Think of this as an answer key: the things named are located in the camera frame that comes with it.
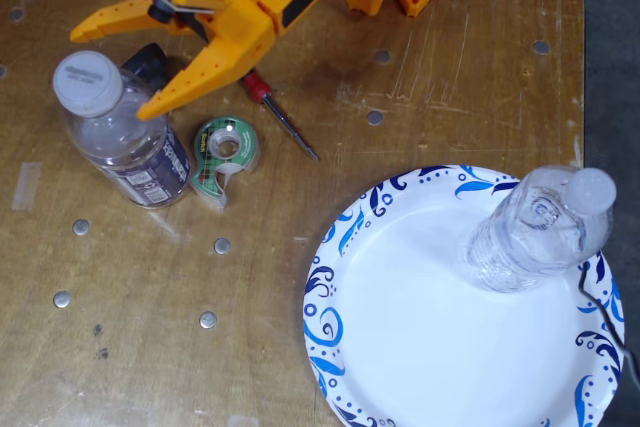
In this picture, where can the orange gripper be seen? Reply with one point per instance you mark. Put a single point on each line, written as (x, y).
(239, 29)

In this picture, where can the vitaminwater bottle with dark label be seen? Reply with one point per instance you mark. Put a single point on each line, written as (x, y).
(125, 142)

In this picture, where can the small clear water bottle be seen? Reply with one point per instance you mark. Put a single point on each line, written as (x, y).
(525, 247)

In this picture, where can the white blue floral paper plate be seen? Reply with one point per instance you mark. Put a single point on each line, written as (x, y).
(425, 327)

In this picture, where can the black power plug adapter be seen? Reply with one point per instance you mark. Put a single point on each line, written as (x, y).
(150, 64)

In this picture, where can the red black screwdriver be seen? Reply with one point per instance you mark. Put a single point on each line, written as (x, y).
(257, 87)

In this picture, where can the green tape dispenser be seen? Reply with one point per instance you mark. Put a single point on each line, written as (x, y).
(202, 144)

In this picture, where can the clear tape piece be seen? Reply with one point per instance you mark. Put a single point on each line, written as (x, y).
(242, 422)
(26, 186)

